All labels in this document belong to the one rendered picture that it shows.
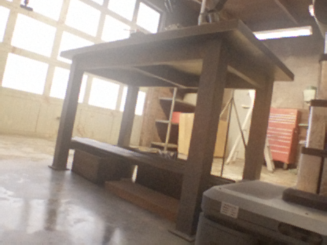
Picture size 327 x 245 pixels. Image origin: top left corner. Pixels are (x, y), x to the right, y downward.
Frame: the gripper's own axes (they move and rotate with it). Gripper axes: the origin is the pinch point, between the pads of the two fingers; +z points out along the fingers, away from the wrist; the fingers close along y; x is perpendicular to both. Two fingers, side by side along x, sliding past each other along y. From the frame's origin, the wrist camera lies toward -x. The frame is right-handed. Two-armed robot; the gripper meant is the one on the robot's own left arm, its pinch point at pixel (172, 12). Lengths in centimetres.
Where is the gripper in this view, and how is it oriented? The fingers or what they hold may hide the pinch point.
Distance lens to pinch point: 138.9
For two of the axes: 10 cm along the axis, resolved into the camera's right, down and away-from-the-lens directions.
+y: -2.7, 0.2, 9.6
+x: -9.6, 0.0, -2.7
